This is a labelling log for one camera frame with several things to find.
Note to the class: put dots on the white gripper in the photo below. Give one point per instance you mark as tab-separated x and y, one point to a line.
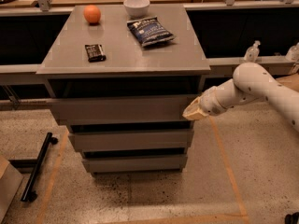
210	104

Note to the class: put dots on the grey top drawer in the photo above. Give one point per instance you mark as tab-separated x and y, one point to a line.
117	110

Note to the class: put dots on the grey drawer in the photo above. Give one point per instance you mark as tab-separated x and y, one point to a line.
117	110
135	164
112	141

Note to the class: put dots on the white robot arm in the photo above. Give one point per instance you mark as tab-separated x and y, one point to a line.
250	82

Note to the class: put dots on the grey middle drawer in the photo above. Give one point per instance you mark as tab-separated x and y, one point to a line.
112	141

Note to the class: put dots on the grey bottom drawer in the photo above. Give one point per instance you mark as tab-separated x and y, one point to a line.
135	164

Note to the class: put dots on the grey drawer cabinet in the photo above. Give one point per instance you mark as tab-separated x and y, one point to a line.
174	68

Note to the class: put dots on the clear sanitizer bottle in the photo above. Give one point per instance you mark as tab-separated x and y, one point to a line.
252	52

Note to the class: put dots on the blue chip bag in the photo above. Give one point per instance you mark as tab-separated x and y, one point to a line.
148	31

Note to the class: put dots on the black snack bar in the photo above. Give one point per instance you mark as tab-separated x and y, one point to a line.
95	53

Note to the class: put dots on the white bowl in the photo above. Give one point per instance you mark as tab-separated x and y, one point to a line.
136	8

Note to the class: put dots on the orange fruit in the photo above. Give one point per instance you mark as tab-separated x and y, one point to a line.
92	14

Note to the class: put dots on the black metal stand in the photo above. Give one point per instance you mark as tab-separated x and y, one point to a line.
29	195

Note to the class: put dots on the cardboard box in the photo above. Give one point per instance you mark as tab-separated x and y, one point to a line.
10	180

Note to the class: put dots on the grey bench rail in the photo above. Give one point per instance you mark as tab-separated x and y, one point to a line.
275	65

